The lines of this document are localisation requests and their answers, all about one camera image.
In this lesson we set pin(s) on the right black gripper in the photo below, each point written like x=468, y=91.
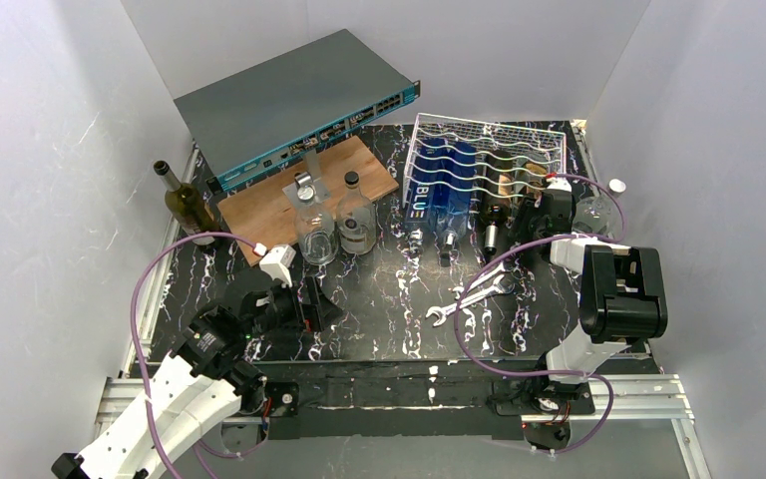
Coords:
x=532, y=216

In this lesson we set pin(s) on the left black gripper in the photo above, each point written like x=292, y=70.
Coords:
x=310, y=302

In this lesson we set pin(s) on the dark green wine bottle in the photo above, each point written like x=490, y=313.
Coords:
x=496, y=203

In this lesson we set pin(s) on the clear bottle white cap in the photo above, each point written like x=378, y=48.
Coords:
x=315, y=228

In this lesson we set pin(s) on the clear liquor bottle black cap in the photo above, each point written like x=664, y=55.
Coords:
x=356, y=218

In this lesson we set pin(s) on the dark wine bottle gold label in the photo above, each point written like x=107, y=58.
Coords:
x=186, y=203

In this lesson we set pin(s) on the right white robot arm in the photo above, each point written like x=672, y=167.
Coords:
x=622, y=298

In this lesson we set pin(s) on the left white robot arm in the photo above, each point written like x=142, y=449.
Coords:
x=203, y=380

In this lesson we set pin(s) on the blue vodka bottle left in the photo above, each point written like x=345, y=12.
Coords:
x=423, y=177

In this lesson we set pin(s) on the wooden board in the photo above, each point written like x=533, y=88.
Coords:
x=264, y=213

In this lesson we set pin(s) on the small silver wrench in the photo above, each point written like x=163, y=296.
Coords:
x=499, y=268

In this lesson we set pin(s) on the large silver wrench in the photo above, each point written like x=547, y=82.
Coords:
x=502, y=284

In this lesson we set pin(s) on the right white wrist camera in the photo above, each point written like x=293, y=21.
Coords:
x=553, y=182

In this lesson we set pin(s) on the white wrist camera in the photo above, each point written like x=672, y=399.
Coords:
x=553, y=182
x=276, y=261

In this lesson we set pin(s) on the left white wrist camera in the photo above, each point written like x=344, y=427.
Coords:
x=276, y=261

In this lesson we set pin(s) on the white wire wine rack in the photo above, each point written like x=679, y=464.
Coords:
x=545, y=147

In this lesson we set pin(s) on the silver metal stand bracket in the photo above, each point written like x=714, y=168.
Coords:
x=310, y=177

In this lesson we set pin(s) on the black base frame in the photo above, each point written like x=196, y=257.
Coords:
x=387, y=398

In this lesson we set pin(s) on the grey network switch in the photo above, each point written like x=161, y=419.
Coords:
x=253, y=122

